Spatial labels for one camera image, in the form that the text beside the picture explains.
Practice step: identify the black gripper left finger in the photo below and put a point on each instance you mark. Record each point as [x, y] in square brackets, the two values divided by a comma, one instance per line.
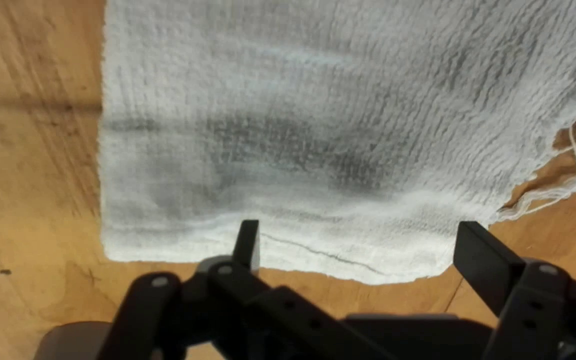
[255, 313]

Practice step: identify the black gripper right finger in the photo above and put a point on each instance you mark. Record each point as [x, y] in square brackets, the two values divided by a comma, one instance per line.
[534, 307]

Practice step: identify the white terry towel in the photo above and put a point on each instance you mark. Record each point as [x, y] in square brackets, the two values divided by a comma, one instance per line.
[314, 120]

